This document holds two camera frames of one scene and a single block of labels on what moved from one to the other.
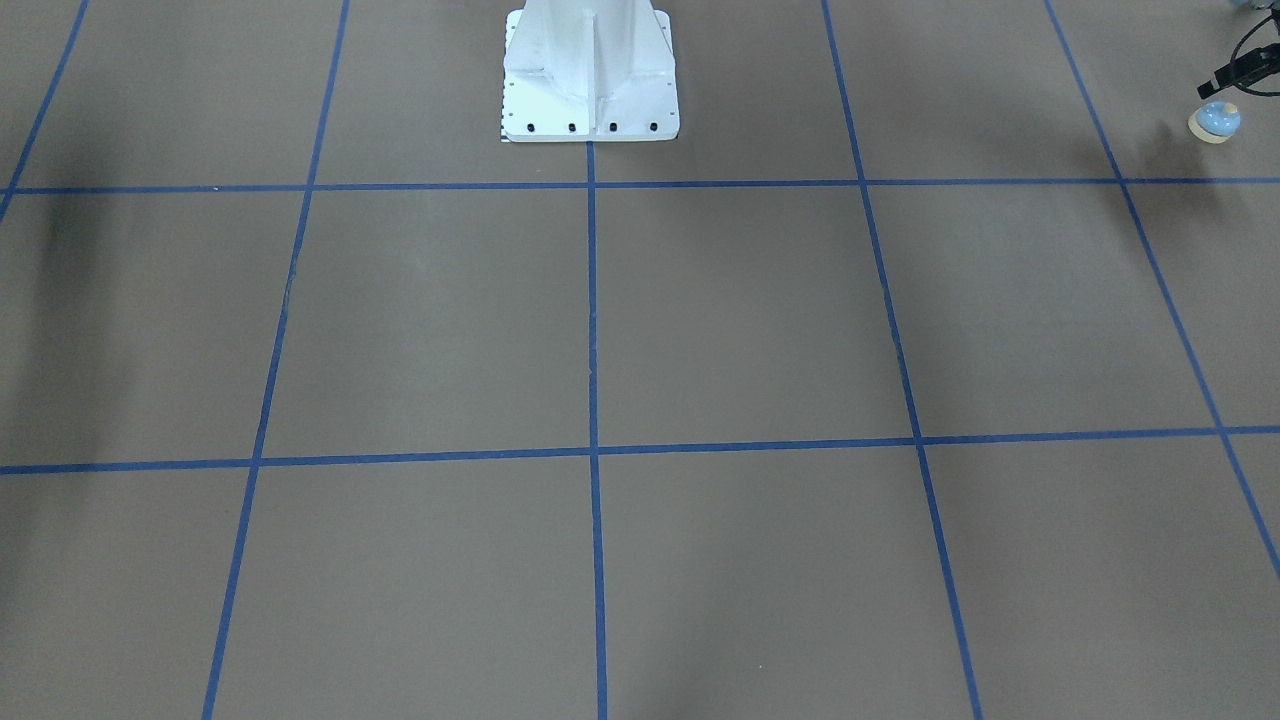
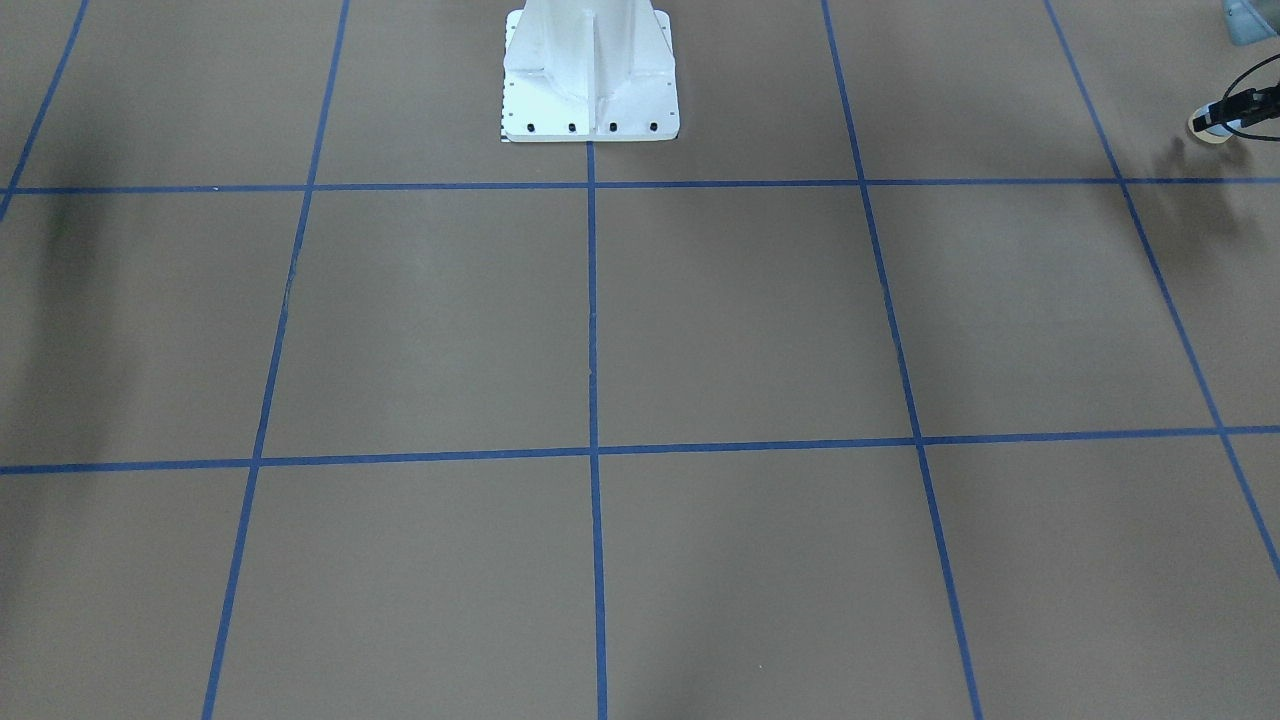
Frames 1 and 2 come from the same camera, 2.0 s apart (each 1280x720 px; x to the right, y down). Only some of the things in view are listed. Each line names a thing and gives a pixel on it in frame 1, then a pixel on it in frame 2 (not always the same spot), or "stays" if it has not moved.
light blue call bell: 1215,122 stays
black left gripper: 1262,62 to 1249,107
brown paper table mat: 932,374 stays
